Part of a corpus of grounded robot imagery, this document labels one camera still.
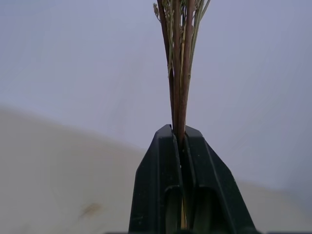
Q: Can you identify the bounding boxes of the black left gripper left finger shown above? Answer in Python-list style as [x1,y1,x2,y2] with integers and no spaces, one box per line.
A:
[128,124,184,232]

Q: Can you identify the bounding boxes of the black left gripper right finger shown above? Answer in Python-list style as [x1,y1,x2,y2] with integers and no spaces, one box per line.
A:
[183,125,257,232]

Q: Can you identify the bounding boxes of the dried flower bouquet brown stems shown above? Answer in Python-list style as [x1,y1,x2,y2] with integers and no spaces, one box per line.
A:
[153,0,211,230]

